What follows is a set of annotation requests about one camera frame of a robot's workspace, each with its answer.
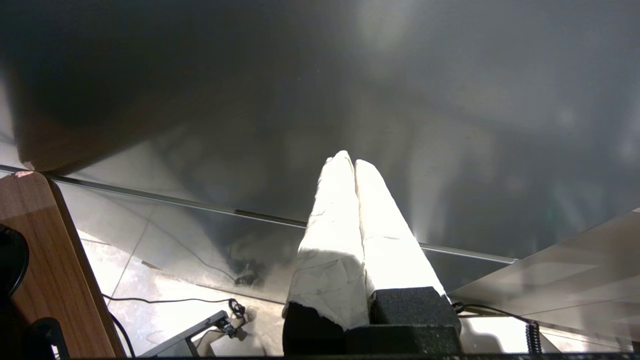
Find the grey cabinet front panel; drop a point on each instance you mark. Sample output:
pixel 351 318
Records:
pixel 560 280

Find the black round object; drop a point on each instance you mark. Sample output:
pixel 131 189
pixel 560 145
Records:
pixel 10 260

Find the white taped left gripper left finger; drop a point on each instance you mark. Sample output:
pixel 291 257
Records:
pixel 330 250

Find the wooden table board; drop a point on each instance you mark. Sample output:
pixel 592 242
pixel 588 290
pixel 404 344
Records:
pixel 50 260

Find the steel refrigerator door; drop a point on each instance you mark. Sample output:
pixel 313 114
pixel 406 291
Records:
pixel 400 100

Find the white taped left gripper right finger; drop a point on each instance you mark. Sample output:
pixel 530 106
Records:
pixel 390 250

